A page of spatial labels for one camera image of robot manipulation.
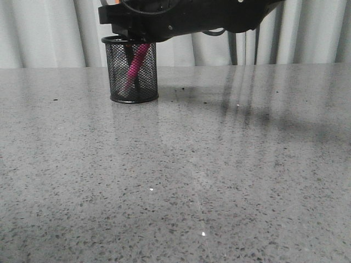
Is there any black mesh pen holder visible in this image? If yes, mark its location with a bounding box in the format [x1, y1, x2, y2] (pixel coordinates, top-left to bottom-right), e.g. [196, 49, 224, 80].
[101, 35, 158, 104]

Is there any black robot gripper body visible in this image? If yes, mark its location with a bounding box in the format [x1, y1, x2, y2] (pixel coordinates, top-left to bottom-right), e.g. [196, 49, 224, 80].
[98, 0, 281, 43]

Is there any pink marker pen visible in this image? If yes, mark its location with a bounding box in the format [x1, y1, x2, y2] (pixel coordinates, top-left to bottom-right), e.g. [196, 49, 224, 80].
[124, 43, 150, 93]

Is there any grey curtain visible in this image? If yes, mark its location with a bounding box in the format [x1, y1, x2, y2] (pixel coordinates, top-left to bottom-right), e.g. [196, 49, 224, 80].
[1, 1, 350, 68]

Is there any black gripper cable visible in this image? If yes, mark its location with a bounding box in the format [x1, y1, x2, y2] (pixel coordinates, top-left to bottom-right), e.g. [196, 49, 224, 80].
[202, 28, 226, 37]

